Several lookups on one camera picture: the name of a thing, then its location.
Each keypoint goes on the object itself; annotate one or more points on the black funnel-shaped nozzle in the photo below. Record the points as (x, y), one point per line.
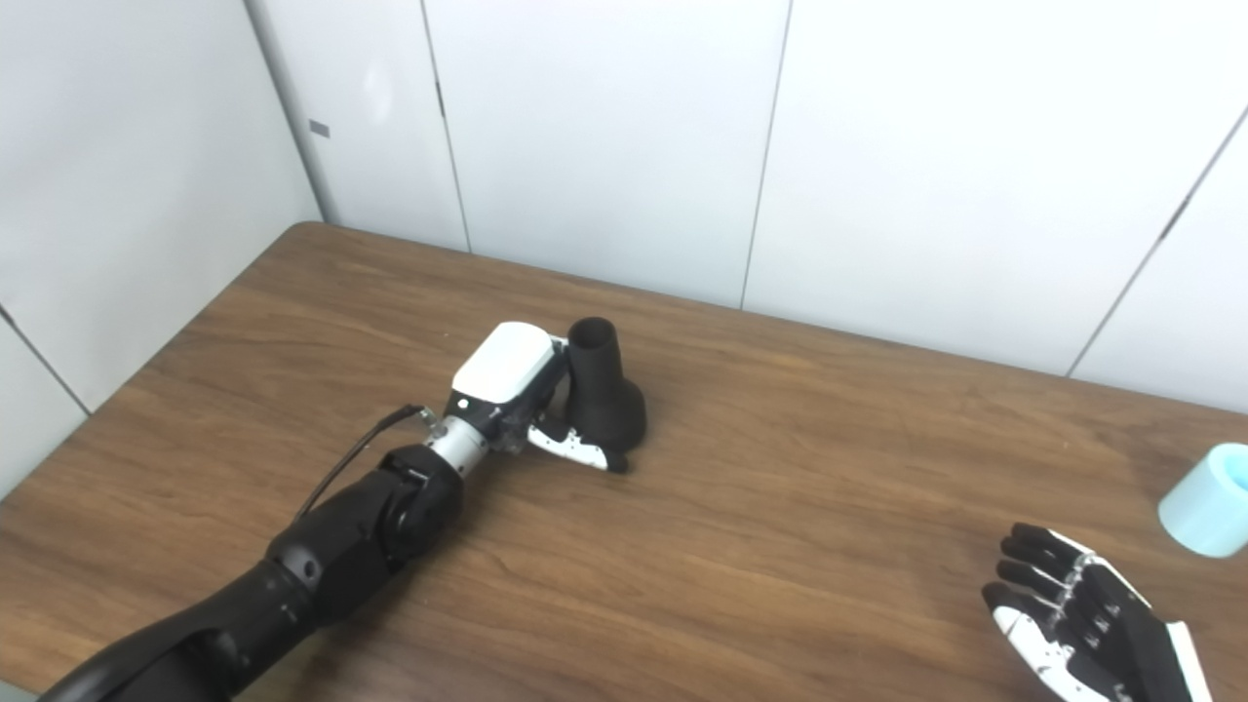
(603, 390)

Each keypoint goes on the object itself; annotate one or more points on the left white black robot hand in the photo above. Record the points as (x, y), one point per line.
(507, 366)

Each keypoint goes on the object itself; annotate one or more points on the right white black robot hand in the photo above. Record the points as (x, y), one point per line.
(1092, 624)

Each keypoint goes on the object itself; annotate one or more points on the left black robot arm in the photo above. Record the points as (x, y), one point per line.
(322, 556)

